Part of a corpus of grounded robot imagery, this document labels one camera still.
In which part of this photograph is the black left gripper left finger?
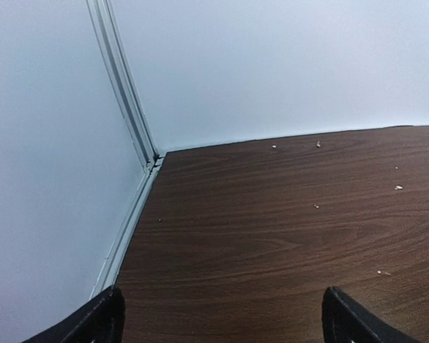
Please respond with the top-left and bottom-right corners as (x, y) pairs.
(24, 285), (124, 343)

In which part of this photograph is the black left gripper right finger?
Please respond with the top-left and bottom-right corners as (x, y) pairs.
(323, 287), (417, 343)

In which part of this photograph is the left aluminium floor rail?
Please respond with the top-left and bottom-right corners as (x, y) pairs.
(89, 155), (165, 299)

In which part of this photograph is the left aluminium corner post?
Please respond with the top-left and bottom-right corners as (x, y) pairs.
(87, 0), (161, 172)

